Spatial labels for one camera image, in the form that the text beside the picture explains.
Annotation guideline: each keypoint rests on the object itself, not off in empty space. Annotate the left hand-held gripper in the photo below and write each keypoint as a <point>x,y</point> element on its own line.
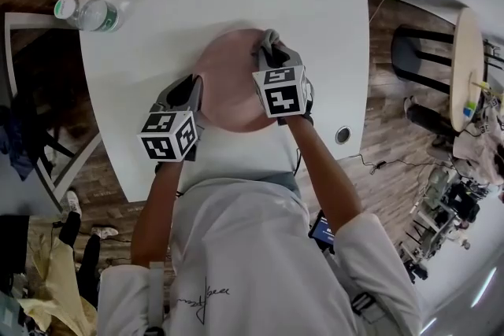
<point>163,137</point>

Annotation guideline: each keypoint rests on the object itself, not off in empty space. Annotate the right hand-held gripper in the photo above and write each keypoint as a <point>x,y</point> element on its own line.
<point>281,94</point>

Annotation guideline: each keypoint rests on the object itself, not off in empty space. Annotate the grey cloth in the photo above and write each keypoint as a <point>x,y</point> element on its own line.
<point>269,39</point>

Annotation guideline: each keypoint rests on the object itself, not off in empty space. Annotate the pink big plate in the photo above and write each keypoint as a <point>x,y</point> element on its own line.
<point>230,94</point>

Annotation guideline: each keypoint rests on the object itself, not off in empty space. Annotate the person's right forearm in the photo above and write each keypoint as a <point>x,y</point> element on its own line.
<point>323,177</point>

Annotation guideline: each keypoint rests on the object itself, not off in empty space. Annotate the person's left forearm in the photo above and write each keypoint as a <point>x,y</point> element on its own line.
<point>157,208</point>

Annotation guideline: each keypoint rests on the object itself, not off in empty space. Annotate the blue cloth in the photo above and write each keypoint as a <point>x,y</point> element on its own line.
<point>15,145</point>

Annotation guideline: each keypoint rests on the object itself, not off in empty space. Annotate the clear water bottle green label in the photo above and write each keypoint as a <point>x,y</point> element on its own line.
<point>92,13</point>

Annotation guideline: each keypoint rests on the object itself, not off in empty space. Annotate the person's blue jeans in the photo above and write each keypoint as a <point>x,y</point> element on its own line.
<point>283,183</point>

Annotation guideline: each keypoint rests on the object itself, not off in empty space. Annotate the black table base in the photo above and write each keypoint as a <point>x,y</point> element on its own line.
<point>417,55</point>

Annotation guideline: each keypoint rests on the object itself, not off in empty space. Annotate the black device blue screen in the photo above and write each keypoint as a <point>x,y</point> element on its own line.
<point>322,231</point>

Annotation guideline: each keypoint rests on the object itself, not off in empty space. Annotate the person's white shirt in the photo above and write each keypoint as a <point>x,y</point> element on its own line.
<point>256,267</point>

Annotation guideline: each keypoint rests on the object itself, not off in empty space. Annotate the small blue green block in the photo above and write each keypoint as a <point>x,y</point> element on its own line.
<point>469,109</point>

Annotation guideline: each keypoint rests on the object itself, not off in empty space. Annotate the yellow fabric bundle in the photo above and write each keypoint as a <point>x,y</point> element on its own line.
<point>59,295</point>

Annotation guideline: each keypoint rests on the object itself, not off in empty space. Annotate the dark side table white frame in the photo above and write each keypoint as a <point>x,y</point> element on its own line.
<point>39,20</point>

